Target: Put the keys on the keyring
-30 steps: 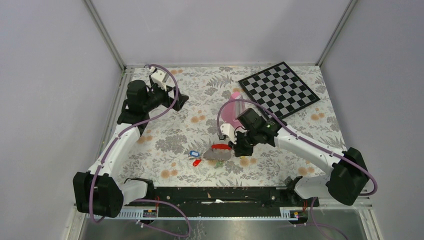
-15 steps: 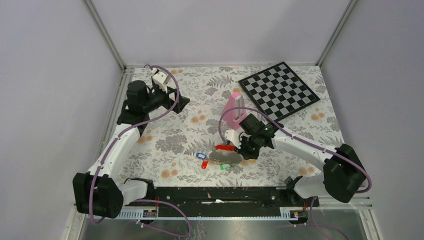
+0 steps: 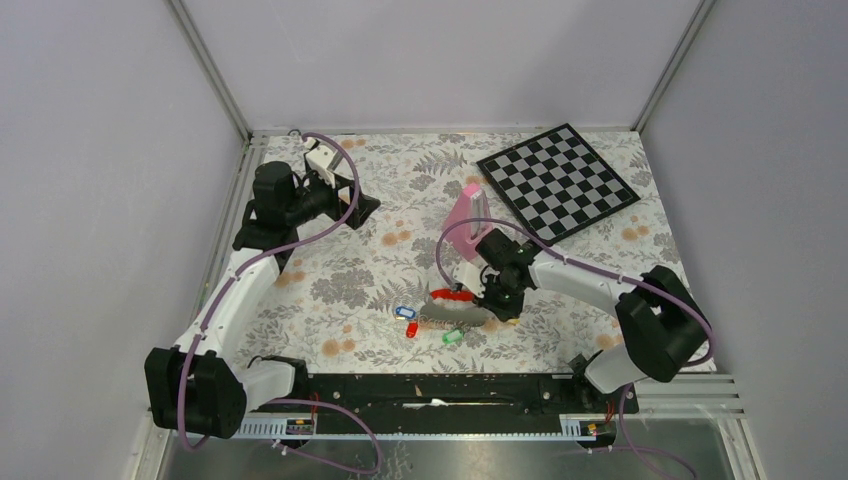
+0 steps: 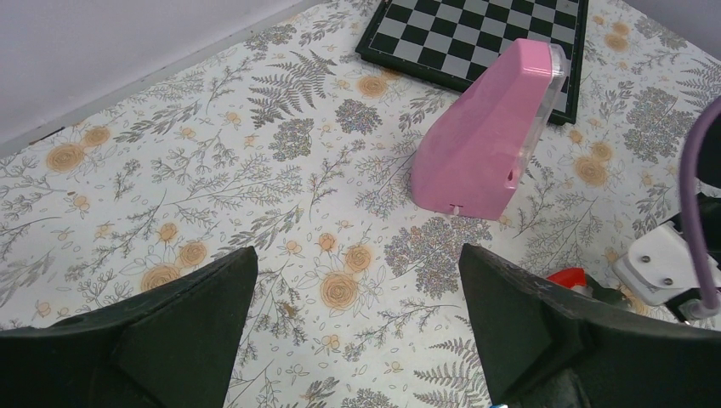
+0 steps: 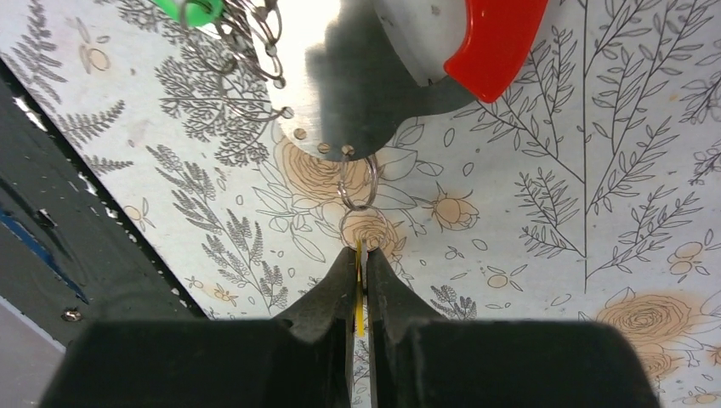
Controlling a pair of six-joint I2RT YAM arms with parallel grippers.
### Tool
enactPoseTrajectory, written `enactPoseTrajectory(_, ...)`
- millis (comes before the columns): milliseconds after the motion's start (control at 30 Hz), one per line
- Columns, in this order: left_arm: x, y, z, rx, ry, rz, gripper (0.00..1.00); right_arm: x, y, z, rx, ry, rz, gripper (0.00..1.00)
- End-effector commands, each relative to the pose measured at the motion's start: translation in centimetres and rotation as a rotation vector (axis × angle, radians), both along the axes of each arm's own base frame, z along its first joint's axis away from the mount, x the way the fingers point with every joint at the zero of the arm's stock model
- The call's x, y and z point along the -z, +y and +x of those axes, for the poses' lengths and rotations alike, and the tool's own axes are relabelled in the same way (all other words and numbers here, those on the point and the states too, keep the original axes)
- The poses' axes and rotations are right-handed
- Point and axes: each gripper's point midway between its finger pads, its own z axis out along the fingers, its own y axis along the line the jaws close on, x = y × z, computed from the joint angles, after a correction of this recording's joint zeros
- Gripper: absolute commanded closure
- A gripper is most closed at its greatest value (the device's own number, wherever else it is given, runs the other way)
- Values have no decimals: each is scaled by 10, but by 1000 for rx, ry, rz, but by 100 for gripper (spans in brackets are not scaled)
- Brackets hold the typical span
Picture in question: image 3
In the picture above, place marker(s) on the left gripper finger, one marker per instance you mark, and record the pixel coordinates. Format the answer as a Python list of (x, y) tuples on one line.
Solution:
[(364, 207), (340, 181)]

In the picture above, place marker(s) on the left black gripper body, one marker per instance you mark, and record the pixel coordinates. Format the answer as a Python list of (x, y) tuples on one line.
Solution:
[(321, 198)]

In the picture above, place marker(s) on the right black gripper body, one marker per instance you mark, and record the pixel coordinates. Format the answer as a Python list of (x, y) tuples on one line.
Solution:
[(502, 296)]

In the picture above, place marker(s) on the red tag key bunch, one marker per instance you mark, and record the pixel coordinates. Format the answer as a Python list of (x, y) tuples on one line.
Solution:
[(446, 309)]

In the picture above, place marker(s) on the blue tag key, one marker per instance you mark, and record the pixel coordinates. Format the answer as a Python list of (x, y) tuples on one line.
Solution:
[(405, 313)]

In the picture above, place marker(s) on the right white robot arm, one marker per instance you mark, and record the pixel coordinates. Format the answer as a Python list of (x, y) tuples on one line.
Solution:
[(661, 325)]

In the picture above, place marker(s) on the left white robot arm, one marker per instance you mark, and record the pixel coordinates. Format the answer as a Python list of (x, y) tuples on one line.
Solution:
[(195, 385)]

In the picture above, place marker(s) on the pink transparent box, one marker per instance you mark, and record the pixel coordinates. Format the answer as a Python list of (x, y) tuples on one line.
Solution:
[(463, 227)]

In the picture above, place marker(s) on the floral table mat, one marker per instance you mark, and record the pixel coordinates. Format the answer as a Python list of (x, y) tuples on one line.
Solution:
[(334, 304)]

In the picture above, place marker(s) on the black white checkerboard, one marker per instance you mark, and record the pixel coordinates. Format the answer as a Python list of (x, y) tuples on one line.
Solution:
[(556, 184)]

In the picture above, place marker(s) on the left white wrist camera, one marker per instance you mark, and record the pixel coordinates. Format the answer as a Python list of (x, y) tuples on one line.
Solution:
[(323, 159)]

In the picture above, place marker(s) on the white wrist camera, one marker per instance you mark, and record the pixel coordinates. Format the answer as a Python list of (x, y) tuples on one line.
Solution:
[(470, 277), (323, 159)]

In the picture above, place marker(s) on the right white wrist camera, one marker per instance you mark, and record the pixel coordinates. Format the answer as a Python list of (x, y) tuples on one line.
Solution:
[(470, 277)]

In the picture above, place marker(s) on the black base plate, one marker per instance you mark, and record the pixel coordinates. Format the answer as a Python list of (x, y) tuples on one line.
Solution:
[(391, 396)]

